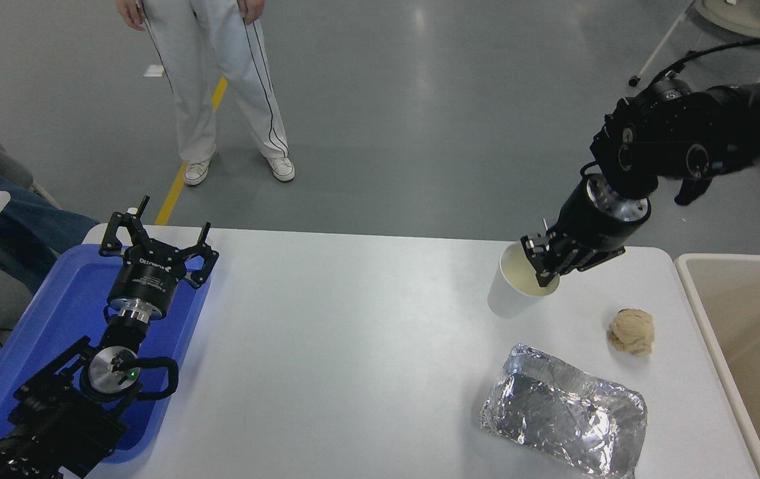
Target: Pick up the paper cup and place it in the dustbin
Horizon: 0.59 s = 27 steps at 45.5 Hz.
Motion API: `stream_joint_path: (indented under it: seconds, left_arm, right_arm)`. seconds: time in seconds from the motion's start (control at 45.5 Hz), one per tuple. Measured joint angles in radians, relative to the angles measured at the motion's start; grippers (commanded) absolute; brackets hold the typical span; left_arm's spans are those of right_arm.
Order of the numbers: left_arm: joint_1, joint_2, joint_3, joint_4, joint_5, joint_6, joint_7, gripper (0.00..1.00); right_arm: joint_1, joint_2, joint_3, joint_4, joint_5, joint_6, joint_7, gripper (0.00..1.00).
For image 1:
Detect blue plastic tray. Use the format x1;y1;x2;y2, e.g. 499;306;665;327
0;243;213;464

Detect grey chair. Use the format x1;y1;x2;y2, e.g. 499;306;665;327
0;79;61;207

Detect crumpled tan paper ball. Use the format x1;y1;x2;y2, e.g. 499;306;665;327
608;308;656;357

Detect standing person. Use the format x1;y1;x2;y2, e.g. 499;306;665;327
116;0;295;186

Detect large pale bin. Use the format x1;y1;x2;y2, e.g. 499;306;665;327
675;253;760;479

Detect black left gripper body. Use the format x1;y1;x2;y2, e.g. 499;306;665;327
108;247;185;314

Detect seated person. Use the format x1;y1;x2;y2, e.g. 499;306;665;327
0;125;100;293

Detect white wheeled chair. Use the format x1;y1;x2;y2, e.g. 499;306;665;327
628;0;760;87

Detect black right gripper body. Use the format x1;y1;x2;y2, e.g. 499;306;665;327
555;180;647;257

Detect white paper cup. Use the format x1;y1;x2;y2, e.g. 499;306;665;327
487;241;560;319

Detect silver foil tray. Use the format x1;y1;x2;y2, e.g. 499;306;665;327
480;345;648;479

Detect person's right hand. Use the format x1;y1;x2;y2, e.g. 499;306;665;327
117;0;148;31

